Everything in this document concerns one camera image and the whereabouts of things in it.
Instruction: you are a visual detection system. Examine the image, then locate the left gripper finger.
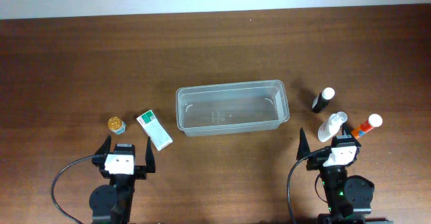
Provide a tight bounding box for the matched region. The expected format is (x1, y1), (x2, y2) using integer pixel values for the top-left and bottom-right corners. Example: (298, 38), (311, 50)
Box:
(94, 135), (112, 155)
(145, 137), (156, 173)

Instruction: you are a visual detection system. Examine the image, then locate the white spray bottle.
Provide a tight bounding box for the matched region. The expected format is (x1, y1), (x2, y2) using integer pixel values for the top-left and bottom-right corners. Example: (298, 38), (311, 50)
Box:
(317, 112), (348, 142)

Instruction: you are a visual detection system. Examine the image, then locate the gold lid small jar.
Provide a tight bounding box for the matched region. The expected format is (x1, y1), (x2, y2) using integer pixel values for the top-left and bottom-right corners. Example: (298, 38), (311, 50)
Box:
(107, 116), (126, 135)

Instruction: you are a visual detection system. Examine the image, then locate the orange tube white cap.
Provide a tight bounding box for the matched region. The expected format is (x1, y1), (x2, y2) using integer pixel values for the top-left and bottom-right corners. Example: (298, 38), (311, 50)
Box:
(351, 114), (383, 138)

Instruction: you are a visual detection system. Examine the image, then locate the white green medicine box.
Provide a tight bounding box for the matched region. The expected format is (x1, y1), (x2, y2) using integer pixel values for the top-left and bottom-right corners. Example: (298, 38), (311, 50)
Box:
(137, 110), (173, 151)

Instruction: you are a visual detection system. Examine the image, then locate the black bottle white cap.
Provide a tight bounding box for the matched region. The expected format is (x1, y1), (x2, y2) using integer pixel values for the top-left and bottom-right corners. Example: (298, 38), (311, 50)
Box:
(312, 87), (335, 113)

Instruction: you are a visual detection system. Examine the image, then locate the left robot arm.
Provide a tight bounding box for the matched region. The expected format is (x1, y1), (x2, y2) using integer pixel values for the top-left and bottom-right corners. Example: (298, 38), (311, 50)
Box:
(89, 136), (156, 224)

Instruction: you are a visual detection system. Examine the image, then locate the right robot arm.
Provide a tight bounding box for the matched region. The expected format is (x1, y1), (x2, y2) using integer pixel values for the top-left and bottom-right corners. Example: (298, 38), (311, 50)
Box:
(287, 123), (392, 224)

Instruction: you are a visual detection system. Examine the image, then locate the clear plastic container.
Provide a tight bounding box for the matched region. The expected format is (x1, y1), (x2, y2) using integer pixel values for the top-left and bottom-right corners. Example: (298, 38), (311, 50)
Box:
(176, 79), (290, 137)

